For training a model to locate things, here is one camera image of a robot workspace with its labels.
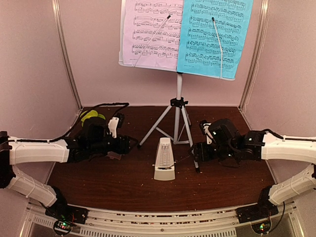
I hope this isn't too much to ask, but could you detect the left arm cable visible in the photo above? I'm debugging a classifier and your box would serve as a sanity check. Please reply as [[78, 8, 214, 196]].
[[0, 102, 130, 144]]

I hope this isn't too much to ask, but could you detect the right aluminium corner post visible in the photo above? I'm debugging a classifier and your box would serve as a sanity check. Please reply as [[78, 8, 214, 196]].
[[239, 0, 270, 114]]

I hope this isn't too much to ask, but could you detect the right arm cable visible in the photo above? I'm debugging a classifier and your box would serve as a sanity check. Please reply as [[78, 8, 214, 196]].
[[261, 128, 316, 143]]

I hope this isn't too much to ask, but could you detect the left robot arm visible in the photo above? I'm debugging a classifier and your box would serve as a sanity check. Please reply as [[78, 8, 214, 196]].
[[0, 116, 134, 219]]

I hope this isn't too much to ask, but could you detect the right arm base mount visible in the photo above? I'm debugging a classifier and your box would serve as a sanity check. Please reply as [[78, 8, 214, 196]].
[[236, 186, 278, 235]]

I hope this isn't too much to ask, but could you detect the blue sheet music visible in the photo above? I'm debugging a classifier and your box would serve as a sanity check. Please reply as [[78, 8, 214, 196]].
[[177, 0, 253, 80]]

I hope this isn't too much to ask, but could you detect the purple sheet music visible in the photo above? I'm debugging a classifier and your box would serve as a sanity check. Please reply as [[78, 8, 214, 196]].
[[118, 0, 184, 72]]

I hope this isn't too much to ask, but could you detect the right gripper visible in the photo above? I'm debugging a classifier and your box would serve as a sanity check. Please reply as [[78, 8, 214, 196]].
[[189, 141, 237, 162]]

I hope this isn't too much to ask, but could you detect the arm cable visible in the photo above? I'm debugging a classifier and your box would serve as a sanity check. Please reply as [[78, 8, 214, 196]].
[[261, 128, 316, 143], [0, 102, 130, 144]]

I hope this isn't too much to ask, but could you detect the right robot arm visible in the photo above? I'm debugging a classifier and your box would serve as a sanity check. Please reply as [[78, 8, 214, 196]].
[[191, 118, 316, 218]]

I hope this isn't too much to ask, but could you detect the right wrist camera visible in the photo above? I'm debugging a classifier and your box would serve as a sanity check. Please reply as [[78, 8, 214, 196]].
[[199, 120, 213, 145]]

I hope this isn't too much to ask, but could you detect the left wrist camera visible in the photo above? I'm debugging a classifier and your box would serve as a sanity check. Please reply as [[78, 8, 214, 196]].
[[108, 113, 125, 138]]

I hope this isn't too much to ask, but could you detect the aluminium corner post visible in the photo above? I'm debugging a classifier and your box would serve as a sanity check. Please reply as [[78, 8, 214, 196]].
[[51, 0, 82, 110], [239, 0, 270, 114]]

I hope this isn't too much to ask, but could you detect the white metronome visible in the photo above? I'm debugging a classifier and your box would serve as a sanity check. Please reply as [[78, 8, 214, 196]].
[[154, 137, 175, 181]]

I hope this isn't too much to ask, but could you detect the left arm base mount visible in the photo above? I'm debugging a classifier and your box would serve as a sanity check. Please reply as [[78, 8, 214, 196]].
[[44, 187, 89, 234]]

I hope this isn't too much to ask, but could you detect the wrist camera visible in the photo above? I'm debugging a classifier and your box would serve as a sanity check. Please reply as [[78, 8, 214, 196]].
[[199, 120, 213, 145], [108, 113, 125, 138]]

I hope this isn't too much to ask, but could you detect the green saucer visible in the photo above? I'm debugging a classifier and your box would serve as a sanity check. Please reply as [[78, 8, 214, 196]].
[[97, 114, 106, 120]]

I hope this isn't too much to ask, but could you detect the left aluminium corner post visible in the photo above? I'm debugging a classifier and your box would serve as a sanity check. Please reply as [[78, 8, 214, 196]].
[[51, 0, 82, 110]]

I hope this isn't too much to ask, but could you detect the clear metronome front cover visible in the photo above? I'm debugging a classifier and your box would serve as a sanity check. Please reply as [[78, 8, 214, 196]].
[[106, 152, 122, 160]]

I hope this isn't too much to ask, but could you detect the white music stand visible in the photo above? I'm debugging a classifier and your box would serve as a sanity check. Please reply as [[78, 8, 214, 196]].
[[118, 0, 250, 173]]

